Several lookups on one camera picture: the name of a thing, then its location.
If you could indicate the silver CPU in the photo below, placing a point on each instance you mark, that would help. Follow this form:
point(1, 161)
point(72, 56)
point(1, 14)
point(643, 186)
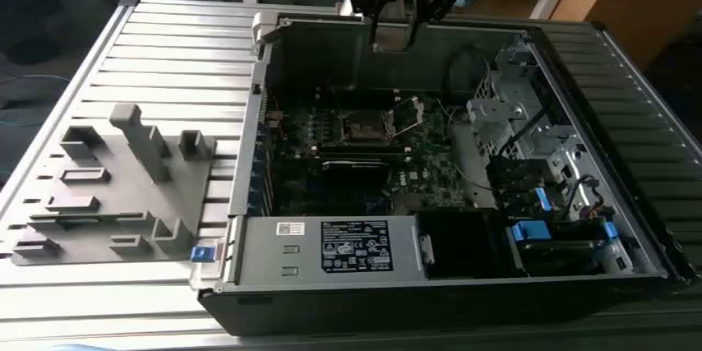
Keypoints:
point(395, 36)

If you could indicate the CPU socket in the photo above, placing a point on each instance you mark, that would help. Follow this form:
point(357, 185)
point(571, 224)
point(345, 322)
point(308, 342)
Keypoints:
point(364, 127)

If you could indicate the green motherboard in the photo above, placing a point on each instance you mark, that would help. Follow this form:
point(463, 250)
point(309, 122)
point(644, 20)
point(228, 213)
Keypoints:
point(432, 170)

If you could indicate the pale blue object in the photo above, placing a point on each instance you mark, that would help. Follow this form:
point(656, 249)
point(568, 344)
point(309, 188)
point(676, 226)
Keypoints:
point(76, 347)

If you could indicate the blue case latch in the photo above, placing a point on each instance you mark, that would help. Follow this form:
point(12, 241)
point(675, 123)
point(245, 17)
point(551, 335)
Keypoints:
point(201, 254)

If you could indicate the black graphics card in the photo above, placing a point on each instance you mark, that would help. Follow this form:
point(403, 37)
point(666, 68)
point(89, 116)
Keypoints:
point(356, 174)

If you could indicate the metal locking lever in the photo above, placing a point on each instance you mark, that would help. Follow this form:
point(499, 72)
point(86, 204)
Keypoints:
point(416, 125)

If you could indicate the grey power supply unit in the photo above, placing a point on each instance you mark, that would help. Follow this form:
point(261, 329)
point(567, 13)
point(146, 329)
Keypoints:
point(263, 260)

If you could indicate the black fan shroud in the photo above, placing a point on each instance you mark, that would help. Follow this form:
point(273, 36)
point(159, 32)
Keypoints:
point(455, 244)

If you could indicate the blue bay latch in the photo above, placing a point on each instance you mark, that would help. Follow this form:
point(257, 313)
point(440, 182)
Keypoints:
point(543, 199)

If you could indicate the brown chipset heatsink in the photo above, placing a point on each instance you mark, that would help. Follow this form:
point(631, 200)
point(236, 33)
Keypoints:
point(408, 201)

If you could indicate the grey parts rack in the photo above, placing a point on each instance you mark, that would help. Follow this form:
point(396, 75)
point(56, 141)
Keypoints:
point(125, 186)

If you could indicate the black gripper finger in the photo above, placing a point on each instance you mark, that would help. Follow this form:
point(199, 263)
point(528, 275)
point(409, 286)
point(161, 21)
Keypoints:
point(413, 34)
point(375, 34)

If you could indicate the silver disk bay cage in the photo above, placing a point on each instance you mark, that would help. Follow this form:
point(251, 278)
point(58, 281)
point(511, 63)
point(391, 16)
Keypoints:
point(489, 110)

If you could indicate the hard disk in blue carrier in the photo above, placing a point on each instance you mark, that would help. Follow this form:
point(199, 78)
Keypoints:
point(528, 229)

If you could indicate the black RAM slot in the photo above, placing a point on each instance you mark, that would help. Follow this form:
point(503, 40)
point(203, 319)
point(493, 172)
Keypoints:
point(361, 147)

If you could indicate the grey plastic bar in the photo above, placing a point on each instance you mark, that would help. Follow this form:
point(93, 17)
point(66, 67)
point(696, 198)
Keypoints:
point(465, 153)

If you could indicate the black open PC case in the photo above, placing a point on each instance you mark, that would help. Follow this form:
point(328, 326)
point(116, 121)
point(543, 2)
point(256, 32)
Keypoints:
point(383, 310)

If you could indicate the black office chair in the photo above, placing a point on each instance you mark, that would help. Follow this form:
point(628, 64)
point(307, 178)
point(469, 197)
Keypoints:
point(32, 38)

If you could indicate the grey case hinge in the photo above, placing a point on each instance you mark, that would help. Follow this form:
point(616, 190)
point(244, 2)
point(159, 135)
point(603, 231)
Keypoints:
point(263, 24)

